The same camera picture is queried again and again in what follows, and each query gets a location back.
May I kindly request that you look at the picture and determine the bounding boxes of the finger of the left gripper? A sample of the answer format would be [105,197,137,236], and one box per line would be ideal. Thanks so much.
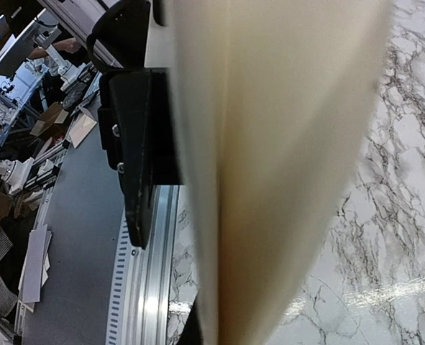
[98,68,182,249]

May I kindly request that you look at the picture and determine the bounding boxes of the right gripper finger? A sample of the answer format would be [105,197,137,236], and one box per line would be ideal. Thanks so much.
[176,299,204,345]

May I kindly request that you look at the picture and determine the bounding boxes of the beige letter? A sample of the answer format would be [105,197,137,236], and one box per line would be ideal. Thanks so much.
[164,1,392,344]

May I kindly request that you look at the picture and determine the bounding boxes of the aluminium front rail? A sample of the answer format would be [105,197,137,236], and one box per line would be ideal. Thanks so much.
[105,185,179,345]

